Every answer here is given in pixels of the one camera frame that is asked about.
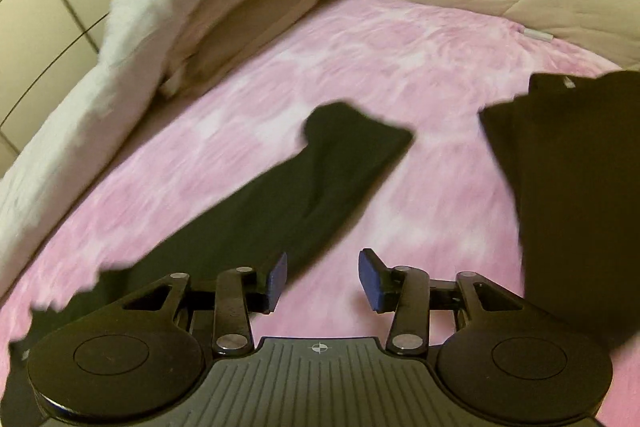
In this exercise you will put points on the white ribbed quilt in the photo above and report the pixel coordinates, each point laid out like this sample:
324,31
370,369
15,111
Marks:
75,132

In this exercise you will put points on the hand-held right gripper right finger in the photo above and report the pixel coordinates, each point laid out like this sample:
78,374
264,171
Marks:
370,279

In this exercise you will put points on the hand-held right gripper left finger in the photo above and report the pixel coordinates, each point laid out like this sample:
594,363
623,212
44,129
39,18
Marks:
277,282

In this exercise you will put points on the tan folded sheets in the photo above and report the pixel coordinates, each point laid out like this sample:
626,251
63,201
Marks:
260,32

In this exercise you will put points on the black shirt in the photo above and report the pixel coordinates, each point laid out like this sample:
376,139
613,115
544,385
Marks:
575,182

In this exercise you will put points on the white fabric tag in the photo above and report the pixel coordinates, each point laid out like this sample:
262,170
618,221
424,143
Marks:
539,35

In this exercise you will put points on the pink floral blanket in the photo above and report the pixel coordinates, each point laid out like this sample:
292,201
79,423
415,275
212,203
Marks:
400,72

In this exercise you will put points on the black pants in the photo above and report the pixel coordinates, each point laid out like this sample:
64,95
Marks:
310,187

